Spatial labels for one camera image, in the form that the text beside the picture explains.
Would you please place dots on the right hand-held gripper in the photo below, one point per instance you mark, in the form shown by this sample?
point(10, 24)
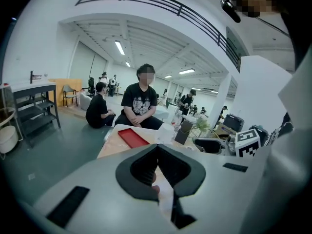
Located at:
point(246, 142)

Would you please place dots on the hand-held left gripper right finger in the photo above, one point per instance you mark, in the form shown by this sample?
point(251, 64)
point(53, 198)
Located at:
point(219, 191)

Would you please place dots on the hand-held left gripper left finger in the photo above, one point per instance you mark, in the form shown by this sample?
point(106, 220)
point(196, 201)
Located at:
point(104, 194)

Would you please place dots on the red coaster with cup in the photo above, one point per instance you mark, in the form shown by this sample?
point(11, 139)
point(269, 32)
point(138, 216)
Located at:
point(132, 138)

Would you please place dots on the round glass table gold rim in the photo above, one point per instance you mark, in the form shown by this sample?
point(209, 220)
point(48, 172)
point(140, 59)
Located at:
point(215, 132)

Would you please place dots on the cardboard box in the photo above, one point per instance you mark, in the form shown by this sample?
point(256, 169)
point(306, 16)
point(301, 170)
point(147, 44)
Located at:
point(220, 130)

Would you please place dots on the white flower bouquet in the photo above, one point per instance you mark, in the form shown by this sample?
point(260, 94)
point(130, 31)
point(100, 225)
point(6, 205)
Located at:
point(202, 123)

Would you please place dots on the dark brown box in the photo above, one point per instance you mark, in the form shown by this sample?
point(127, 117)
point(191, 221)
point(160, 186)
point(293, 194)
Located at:
point(184, 133)

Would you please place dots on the black crate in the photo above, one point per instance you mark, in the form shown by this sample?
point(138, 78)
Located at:
point(233, 122)

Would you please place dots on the clear water bottle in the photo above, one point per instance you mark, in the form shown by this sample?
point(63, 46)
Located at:
point(177, 119)

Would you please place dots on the black bin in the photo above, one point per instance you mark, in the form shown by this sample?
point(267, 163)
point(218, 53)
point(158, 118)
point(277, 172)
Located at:
point(263, 133)

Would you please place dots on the person's white shirt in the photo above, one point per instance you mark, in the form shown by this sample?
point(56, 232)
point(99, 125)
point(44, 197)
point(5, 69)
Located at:
point(287, 179)

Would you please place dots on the white sofa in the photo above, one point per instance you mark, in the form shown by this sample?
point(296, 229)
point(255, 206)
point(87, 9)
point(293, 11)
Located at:
point(85, 101)

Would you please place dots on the grey chair black legs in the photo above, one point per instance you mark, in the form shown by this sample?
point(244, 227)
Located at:
point(69, 91)

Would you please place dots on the black office chair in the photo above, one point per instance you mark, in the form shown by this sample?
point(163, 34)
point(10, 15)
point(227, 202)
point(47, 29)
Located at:
point(91, 85)

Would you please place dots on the white round side table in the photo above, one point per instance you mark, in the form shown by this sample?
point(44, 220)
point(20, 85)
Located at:
point(8, 139)

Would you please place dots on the white top black shelf unit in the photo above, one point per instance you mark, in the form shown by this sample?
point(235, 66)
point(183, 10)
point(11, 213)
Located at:
point(34, 85)

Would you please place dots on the black faucet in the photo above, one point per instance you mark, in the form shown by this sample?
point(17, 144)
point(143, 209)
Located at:
point(33, 76)

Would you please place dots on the black balcony railing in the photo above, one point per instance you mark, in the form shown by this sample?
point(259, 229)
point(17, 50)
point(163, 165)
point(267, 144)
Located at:
point(180, 8)

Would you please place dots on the black head-mounted camera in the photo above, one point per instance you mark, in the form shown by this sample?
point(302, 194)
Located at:
point(230, 10)

